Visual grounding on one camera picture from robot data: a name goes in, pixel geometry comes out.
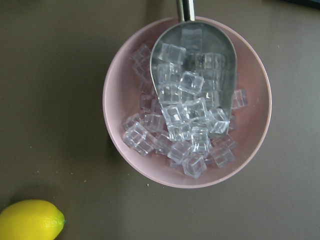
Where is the clear ice cube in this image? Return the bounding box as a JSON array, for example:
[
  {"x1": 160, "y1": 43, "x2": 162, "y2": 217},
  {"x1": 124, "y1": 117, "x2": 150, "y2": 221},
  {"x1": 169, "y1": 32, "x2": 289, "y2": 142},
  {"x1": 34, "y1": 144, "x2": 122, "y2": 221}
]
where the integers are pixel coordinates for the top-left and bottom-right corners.
[
  {"x1": 123, "y1": 122, "x2": 156, "y2": 156},
  {"x1": 231, "y1": 88, "x2": 249, "y2": 110},
  {"x1": 210, "y1": 141, "x2": 236, "y2": 169},
  {"x1": 158, "y1": 43, "x2": 187, "y2": 65},
  {"x1": 182, "y1": 154, "x2": 207, "y2": 179},
  {"x1": 178, "y1": 71, "x2": 205, "y2": 95}
]

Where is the pink bowl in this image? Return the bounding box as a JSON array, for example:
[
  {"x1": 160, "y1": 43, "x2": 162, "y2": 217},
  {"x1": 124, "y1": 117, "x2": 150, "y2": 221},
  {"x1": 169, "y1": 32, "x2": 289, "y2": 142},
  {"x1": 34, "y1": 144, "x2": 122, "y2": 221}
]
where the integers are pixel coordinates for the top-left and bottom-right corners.
[{"x1": 102, "y1": 18, "x2": 272, "y2": 189}]

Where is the metal ice scoop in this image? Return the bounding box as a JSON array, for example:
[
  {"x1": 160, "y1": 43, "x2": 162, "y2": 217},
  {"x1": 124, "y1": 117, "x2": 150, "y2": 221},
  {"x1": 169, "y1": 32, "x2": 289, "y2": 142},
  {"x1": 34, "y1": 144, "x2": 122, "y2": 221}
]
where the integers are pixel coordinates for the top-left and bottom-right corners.
[{"x1": 149, "y1": 0, "x2": 237, "y2": 116}]

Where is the yellow lemon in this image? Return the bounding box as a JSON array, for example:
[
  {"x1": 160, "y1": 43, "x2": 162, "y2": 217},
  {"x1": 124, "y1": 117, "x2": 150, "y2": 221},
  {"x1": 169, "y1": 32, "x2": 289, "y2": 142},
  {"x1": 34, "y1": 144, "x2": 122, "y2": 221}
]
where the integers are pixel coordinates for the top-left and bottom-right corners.
[{"x1": 0, "y1": 199, "x2": 66, "y2": 240}]

